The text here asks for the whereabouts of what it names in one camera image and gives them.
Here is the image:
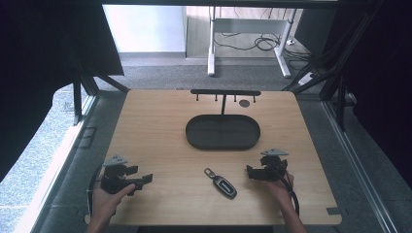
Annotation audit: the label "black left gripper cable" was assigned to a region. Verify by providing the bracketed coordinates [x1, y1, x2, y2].
[86, 165, 104, 217]

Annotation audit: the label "black key rack with tray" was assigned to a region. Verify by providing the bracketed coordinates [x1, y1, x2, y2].
[185, 88, 262, 151]

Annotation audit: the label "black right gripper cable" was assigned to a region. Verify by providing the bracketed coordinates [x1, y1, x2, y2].
[274, 166, 301, 217]

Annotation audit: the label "person's left hand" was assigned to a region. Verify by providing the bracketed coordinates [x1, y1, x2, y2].
[91, 183, 137, 225]

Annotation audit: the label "dark floor outlet box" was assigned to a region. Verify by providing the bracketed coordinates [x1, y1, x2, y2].
[77, 126, 98, 150]

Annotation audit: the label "person's right hand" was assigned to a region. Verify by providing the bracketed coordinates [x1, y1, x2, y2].
[263, 174, 295, 209]

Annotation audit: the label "black metal stand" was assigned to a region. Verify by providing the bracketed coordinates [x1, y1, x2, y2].
[72, 72, 131, 126]
[281, 6, 361, 133]

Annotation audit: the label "aluminium floor rail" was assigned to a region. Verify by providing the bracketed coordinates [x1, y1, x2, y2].
[322, 99, 399, 233]

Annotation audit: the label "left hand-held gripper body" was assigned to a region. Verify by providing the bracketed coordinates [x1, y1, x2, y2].
[100, 154, 135, 195]

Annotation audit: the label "black curtain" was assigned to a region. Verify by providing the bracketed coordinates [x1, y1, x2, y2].
[322, 0, 412, 190]
[0, 3, 125, 183]

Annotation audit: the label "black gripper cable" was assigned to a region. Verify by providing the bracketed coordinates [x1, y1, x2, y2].
[274, 166, 301, 217]
[86, 165, 104, 217]

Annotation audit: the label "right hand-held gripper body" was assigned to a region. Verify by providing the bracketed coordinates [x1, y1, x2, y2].
[259, 148, 290, 182]

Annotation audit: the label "white desk frame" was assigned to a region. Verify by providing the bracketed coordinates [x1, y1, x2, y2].
[206, 5, 298, 79]

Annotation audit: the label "white power strip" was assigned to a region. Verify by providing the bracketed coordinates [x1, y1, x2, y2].
[297, 71, 318, 87]

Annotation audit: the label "black cables on floor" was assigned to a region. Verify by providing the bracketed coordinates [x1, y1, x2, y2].
[214, 30, 314, 71]

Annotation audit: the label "black car key fob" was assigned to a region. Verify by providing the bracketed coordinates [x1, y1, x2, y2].
[203, 167, 238, 200]

